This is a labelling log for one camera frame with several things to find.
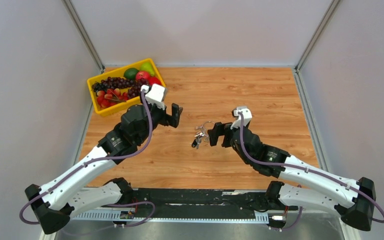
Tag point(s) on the dark purple grape bunch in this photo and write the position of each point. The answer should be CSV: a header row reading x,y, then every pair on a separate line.
x,y
112,83

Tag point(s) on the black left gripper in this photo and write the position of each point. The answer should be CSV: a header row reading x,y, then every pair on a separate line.
x,y
167,119

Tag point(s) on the green pear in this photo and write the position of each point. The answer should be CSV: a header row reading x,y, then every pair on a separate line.
x,y
148,67

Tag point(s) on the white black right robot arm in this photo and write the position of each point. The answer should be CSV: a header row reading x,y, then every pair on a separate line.
x,y
298,183

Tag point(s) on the bright red tomato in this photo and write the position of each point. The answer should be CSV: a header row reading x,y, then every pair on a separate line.
x,y
154,81

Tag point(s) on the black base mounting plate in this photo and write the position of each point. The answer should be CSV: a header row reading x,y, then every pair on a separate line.
x,y
199,204

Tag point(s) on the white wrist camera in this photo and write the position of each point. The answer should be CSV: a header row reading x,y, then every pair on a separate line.
x,y
155,95
243,117

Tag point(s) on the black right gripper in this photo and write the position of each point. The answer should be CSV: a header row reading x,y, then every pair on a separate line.
x,y
217,131

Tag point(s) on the yellow plastic fruit tray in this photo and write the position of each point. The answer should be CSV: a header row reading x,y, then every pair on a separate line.
x,y
119,72

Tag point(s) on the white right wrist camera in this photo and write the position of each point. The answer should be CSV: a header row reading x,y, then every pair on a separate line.
x,y
243,117

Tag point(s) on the black-tagged silver key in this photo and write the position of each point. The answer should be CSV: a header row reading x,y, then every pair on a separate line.
x,y
196,142

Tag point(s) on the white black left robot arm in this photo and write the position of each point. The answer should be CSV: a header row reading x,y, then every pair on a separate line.
x,y
57,202

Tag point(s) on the silver keyring with keys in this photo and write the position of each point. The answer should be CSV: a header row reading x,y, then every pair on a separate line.
x,y
202,131

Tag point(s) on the red cherries cluster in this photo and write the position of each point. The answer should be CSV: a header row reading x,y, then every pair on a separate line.
x,y
110,97

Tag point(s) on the red pink apple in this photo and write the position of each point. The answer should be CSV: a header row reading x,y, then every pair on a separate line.
x,y
142,75

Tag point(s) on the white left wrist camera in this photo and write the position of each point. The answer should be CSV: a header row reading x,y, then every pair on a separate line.
x,y
155,95

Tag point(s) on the dark green avocado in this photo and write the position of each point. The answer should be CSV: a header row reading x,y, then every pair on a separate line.
x,y
130,73

